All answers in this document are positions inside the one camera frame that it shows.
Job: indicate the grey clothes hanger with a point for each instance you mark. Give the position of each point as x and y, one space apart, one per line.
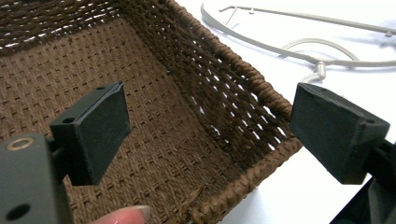
299 53

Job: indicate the brown woven basket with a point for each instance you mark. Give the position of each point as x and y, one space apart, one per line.
174 118

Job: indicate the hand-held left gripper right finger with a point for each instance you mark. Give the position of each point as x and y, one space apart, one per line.
336 133

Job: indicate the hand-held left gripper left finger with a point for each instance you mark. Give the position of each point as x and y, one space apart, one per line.
93 130

